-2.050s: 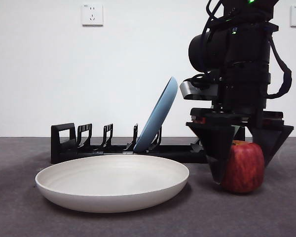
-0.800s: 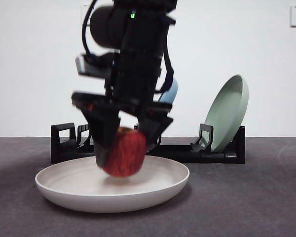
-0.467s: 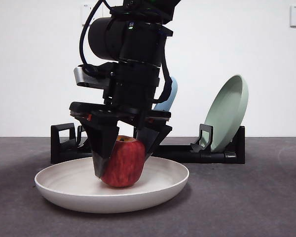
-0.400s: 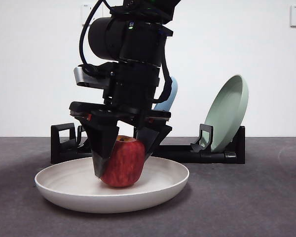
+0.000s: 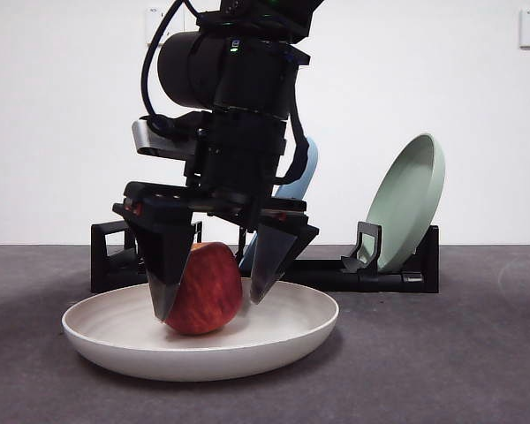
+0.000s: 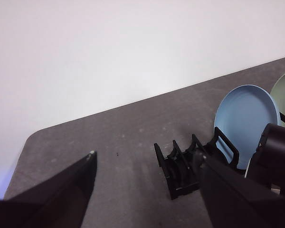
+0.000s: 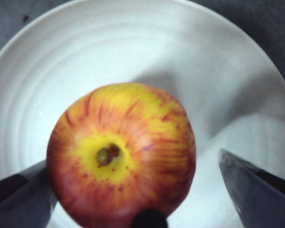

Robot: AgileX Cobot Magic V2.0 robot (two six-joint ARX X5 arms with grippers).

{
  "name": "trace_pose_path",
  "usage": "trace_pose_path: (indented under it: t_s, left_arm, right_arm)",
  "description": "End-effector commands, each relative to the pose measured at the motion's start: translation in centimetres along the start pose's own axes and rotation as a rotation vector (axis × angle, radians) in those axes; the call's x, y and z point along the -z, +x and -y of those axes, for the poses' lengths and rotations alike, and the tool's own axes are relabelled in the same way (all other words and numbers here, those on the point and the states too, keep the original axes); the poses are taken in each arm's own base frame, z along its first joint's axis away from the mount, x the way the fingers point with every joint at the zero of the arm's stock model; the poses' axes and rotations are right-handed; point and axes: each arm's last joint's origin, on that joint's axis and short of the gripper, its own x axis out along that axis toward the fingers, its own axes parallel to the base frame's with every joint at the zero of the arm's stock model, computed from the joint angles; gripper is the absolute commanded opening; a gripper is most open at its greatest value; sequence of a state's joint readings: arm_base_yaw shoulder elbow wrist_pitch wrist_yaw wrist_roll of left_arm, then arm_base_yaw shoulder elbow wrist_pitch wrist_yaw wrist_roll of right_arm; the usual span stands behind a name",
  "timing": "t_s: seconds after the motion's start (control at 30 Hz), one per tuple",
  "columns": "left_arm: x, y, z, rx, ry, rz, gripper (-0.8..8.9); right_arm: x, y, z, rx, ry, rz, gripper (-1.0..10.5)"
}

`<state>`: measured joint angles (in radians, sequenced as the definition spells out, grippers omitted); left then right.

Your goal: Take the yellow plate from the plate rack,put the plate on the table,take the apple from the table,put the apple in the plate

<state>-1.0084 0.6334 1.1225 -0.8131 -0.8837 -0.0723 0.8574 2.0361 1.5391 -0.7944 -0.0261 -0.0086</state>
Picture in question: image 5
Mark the red apple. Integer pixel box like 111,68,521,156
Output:
163,241,244,337

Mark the pale yellow round plate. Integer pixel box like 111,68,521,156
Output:
61,276,340,383

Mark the black plate rack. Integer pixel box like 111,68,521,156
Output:
90,220,440,294

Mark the blue round plate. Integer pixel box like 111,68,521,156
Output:
239,135,320,271

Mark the green round plate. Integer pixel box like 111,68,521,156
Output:
364,132,446,274

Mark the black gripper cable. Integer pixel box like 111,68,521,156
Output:
273,105,313,186

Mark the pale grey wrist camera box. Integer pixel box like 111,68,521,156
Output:
131,115,204,161

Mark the black camera cable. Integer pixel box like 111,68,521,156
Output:
140,0,196,133

